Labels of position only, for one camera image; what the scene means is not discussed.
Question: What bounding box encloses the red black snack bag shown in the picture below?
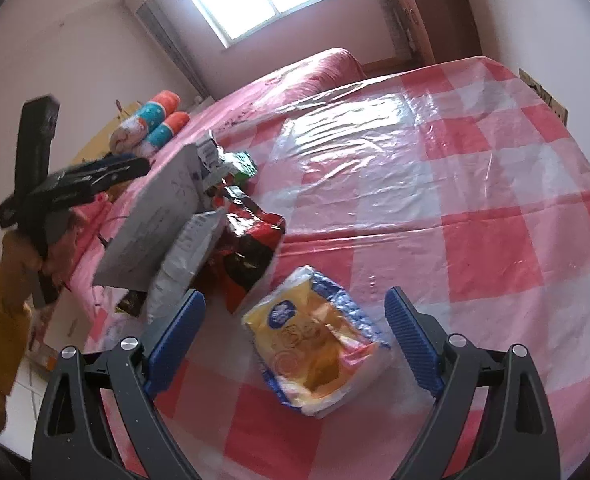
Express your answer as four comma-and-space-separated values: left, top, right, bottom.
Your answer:
202, 185, 287, 315

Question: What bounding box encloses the person's left hand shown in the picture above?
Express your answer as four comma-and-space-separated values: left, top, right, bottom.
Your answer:
0, 207, 88, 311

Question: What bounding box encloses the small white carton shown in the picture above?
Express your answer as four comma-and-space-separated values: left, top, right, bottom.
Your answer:
195, 130, 221, 181

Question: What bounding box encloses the grey curtain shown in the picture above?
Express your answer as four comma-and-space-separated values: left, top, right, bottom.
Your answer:
124, 0, 211, 102

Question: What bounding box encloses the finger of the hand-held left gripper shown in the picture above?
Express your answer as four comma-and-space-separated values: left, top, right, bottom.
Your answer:
88, 155, 152, 193

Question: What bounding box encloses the flat cardboard box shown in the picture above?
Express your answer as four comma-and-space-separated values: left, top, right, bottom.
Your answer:
28, 285, 96, 361

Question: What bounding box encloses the pink bedsheet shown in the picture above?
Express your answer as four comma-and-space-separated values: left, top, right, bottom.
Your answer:
65, 47, 368, 356

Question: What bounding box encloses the grey cardboard box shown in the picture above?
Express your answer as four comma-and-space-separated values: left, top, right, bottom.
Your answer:
92, 142, 213, 293

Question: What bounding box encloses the yellow wooden headboard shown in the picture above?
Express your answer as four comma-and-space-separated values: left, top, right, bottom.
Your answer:
72, 100, 141, 166

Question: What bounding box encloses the white plastic mailer bag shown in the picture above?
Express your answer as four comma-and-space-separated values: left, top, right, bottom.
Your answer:
147, 207, 226, 323

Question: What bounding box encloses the yellow blue tissue pack wrapper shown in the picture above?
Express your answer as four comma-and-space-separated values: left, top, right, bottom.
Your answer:
241, 265, 393, 417

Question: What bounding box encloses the brown wooden cabinet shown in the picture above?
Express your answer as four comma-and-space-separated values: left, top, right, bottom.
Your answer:
375, 0, 436, 67

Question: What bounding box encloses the green white snack bag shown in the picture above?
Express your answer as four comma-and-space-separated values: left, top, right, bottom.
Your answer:
217, 150, 257, 186

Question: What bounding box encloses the floral rolled blanket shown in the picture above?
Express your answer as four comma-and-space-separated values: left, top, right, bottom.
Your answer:
108, 112, 148, 156

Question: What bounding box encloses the teal orange rolled blanket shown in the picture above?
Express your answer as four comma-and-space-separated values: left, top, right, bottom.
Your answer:
140, 111, 192, 158
135, 90, 181, 133

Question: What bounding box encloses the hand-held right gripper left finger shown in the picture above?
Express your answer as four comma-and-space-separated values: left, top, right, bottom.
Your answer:
31, 287, 207, 480

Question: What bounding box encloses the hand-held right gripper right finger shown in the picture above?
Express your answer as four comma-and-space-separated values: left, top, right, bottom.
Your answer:
384, 286, 560, 480

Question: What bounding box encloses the red white checkered plastic sheet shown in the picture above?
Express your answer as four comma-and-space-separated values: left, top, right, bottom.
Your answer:
82, 55, 590, 480

